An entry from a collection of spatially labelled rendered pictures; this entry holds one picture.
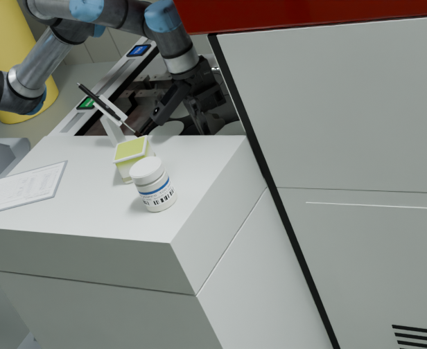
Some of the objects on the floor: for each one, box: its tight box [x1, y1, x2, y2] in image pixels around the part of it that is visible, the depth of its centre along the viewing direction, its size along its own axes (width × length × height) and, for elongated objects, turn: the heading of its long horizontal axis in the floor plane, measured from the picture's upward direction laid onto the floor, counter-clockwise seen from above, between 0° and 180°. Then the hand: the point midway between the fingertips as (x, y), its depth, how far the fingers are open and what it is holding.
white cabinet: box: [0, 187, 333, 349], centre depth 247 cm, size 64×96×82 cm, turn 178°
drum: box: [0, 0, 59, 124], centre depth 473 cm, size 44×44×70 cm
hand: (206, 141), depth 205 cm, fingers closed
